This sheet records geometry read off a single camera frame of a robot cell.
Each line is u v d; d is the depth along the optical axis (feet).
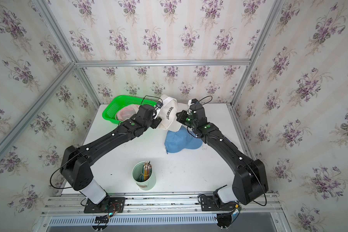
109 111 3.51
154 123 2.44
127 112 3.66
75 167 1.39
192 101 2.40
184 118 2.30
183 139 2.86
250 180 1.33
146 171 2.30
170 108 2.66
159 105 2.32
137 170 2.44
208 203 2.40
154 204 2.45
